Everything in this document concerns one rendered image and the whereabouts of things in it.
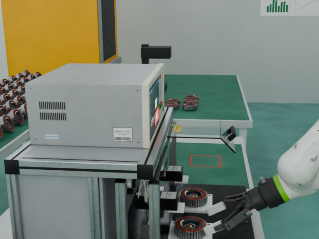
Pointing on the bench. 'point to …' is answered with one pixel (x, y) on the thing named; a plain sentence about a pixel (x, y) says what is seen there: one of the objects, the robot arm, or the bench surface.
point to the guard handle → (231, 133)
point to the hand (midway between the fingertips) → (209, 220)
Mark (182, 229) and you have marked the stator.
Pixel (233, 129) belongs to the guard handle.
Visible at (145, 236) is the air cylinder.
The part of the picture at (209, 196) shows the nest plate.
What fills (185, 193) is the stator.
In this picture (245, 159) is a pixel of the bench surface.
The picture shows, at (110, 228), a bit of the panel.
